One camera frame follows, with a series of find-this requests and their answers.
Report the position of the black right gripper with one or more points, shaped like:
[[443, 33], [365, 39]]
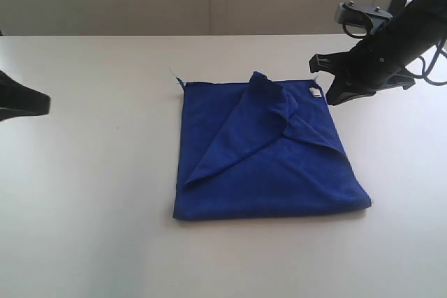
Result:
[[374, 60]]

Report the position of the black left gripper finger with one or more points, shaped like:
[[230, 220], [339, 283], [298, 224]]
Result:
[[18, 100]]

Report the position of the blue towel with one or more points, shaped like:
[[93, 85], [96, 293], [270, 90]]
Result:
[[261, 149]]

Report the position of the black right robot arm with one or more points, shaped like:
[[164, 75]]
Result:
[[421, 67]]

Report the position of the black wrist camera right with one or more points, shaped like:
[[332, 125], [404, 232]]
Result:
[[370, 19]]

